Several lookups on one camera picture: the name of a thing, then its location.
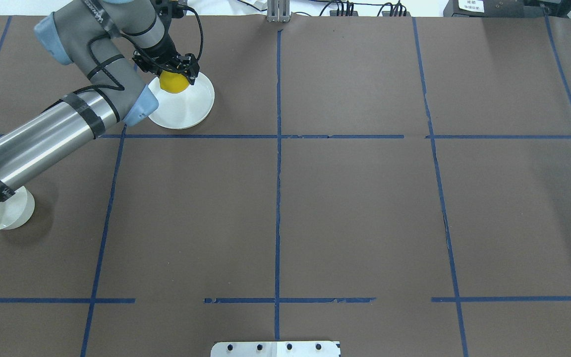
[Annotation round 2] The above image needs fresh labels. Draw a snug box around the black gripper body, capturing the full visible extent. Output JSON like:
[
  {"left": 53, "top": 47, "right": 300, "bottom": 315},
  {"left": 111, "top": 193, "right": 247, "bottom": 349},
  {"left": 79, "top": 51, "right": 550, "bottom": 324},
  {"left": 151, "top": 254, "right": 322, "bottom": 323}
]
[{"left": 132, "top": 50, "right": 199, "bottom": 75}]

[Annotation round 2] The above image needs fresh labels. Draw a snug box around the yellow lemon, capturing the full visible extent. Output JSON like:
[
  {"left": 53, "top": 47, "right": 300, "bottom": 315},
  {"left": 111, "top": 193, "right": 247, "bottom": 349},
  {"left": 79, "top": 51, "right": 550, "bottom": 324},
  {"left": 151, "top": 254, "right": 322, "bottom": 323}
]
[{"left": 159, "top": 71, "right": 191, "bottom": 94}]

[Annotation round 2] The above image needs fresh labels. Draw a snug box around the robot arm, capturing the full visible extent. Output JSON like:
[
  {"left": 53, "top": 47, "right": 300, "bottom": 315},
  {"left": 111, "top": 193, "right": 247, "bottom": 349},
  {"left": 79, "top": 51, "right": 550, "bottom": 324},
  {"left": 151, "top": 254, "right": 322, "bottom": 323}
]
[{"left": 0, "top": 0, "right": 200, "bottom": 204}]

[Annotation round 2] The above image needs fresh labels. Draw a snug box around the white plate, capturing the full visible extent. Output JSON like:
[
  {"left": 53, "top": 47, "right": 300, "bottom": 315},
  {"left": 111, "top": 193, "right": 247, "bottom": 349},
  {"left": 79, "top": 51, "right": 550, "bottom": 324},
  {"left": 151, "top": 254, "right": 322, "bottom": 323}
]
[{"left": 149, "top": 73, "right": 216, "bottom": 129}]

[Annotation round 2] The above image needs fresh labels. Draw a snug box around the white bowl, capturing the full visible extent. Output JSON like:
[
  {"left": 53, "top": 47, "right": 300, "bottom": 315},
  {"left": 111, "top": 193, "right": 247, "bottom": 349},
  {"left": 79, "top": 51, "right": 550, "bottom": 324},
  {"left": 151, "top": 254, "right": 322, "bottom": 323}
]
[{"left": 0, "top": 186, "right": 35, "bottom": 230}]

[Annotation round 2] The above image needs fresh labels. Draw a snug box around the black box on table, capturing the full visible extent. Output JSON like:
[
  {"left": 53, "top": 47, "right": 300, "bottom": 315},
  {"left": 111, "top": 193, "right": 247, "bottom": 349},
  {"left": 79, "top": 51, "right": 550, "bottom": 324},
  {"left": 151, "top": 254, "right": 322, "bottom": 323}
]
[{"left": 443, "top": 0, "right": 545, "bottom": 18}]

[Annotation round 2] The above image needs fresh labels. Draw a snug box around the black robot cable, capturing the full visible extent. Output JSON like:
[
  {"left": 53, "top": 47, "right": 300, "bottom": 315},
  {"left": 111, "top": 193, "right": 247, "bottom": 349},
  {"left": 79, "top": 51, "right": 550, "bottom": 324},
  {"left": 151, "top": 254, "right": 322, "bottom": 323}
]
[{"left": 43, "top": 5, "right": 204, "bottom": 110}]

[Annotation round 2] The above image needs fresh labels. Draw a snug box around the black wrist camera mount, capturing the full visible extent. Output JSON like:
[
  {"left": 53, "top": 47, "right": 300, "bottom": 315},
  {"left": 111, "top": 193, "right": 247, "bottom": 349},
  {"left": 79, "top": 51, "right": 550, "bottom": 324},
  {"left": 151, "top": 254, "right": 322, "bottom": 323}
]
[{"left": 152, "top": 0, "right": 188, "bottom": 19}]

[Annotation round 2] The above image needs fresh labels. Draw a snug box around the aluminium frame post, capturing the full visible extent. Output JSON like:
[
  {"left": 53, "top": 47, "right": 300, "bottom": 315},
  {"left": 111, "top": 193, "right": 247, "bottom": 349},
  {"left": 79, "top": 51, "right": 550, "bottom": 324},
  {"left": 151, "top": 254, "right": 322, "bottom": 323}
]
[{"left": 267, "top": 0, "right": 292, "bottom": 23}]

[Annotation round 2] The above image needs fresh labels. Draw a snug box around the white camera pillar with base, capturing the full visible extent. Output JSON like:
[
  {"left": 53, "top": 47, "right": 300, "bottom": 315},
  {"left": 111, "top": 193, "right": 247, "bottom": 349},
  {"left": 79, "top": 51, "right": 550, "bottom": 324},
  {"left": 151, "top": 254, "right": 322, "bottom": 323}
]
[{"left": 210, "top": 341, "right": 342, "bottom": 357}]

